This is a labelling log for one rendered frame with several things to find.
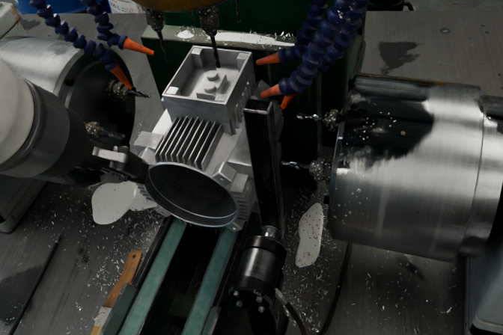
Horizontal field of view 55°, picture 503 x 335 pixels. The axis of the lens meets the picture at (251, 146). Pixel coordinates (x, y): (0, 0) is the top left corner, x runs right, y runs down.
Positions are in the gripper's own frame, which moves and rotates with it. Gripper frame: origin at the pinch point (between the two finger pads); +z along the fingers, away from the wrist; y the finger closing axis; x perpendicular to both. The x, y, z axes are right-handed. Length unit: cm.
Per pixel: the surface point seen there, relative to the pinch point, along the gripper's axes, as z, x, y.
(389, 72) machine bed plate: 58, -40, -31
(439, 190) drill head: 0.7, -4.3, -39.9
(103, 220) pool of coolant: 29.6, 8.7, 19.7
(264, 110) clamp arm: -12.6, -7.6, -20.5
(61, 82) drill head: 0.5, -11.1, 15.2
